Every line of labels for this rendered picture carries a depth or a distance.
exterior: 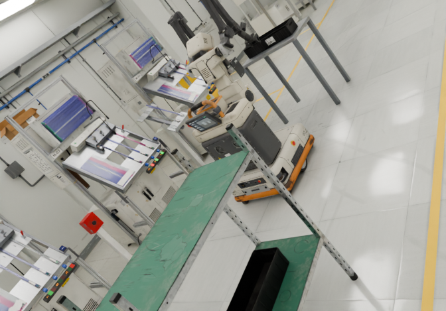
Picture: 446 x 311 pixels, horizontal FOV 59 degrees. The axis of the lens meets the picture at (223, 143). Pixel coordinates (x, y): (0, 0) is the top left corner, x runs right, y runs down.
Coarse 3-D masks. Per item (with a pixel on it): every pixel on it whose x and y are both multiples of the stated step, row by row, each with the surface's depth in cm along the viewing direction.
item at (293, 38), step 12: (300, 24) 384; (312, 24) 389; (276, 48) 377; (300, 48) 365; (324, 48) 400; (252, 60) 399; (336, 60) 403; (276, 72) 446; (288, 84) 452; (324, 84) 379; (264, 96) 422; (336, 96) 385; (276, 108) 426
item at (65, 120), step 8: (72, 96) 421; (64, 104) 409; (72, 104) 415; (80, 104) 421; (56, 112) 401; (64, 112) 406; (72, 112) 412; (80, 112) 418; (48, 120) 393; (56, 120) 398; (64, 120) 404; (72, 120) 410; (80, 120) 416; (48, 128) 392; (56, 128) 396; (64, 128) 401; (72, 128) 407; (56, 136) 394; (64, 136) 399
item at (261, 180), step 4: (256, 176) 318; (260, 176) 314; (264, 176) 311; (244, 180) 327; (248, 180) 324; (252, 180) 322; (256, 180) 320; (260, 180) 317; (264, 180) 315; (268, 180) 312; (240, 184) 333; (244, 184) 330; (248, 184) 328; (252, 184) 325; (256, 184) 323; (260, 184) 320; (236, 188) 339; (240, 188) 336; (244, 188) 334
